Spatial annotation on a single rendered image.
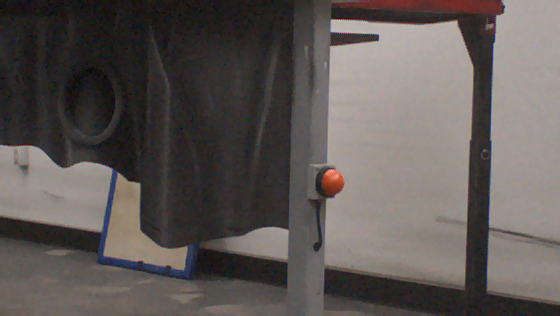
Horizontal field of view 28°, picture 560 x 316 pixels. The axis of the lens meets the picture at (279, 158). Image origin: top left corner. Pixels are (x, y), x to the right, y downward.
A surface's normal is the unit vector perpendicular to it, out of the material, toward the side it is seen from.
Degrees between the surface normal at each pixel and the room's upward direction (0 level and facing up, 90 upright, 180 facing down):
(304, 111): 90
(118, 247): 78
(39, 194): 90
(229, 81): 94
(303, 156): 90
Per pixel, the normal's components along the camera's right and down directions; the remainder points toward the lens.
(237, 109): 0.85, 0.10
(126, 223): -0.64, -0.18
